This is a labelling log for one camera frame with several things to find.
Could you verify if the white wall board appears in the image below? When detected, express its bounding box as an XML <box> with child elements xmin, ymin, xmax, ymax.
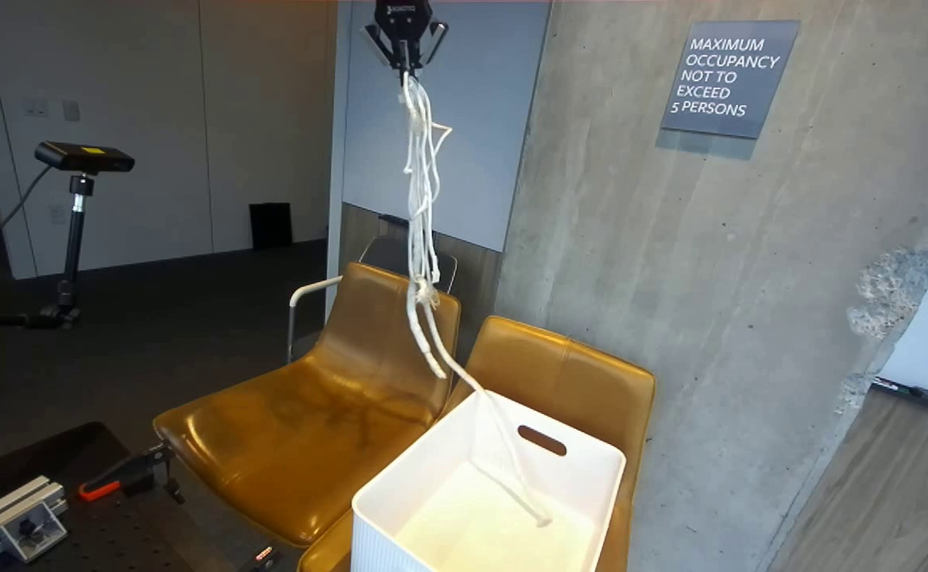
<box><xmin>327</xmin><ymin>0</ymin><xmax>552</xmax><ymax>257</ymax></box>

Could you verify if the thick white braided rope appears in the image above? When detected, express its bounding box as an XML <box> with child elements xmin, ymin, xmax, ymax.
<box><xmin>398</xmin><ymin>66</ymin><xmax>555</xmax><ymax>529</ymax></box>

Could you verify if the white plastic bin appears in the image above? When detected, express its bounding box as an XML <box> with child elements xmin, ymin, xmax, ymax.
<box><xmin>345</xmin><ymin>383</ymin><xmax>628</xmax><ymax>572</ymax></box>

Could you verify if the thin white cord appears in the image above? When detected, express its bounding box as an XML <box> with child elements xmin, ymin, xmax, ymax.
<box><xmin>394</xmin><ymin>69</ymin><xmax>457</xmax><ymax>310</ymax></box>

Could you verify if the black work table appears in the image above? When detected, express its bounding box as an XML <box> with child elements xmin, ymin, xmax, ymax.
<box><xmin>0</xmin><ymin>419</ymin><xmax>305</xmax><ymax>572</ymax></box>

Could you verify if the mustard leather chair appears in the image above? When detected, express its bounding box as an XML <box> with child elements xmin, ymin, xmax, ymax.
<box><xmin>294</xmin><ymin>310</ymin><xmax>662</xmax><ymax>572</ymax></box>
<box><xmin>148</xmin><ymin>261</ymin><xmax>468</xmax><ymax>551</ymax></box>

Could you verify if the black clamp orange handle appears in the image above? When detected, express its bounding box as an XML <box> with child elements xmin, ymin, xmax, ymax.
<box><xmin>72</xmin><ymin>443</ymin><xmax>187</xmax><ymax>509</ymax></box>

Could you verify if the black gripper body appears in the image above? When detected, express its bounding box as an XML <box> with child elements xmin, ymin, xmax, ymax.
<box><xmin>371</xmin><ymin>0</ymin><xmax>434</xmax><ymax>44</ymax></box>

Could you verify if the black box by wall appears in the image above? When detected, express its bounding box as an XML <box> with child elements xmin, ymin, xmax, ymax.
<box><xmin>246</xmin><ymin>198</ymin><xmax>296</xmax><ymax>253</ymax></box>

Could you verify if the grey occupancy sign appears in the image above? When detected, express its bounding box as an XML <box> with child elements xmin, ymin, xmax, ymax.
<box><xmin>657</xmin><ymin>17</ymin><xmax>805</xmax><ymax>146</ymax></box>

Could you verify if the black camera on stand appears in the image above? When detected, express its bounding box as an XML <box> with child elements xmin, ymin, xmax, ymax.
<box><xmin>33</xmin><ymin>137</ymin><xmax>136</xmax><ymax>179</ymax></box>

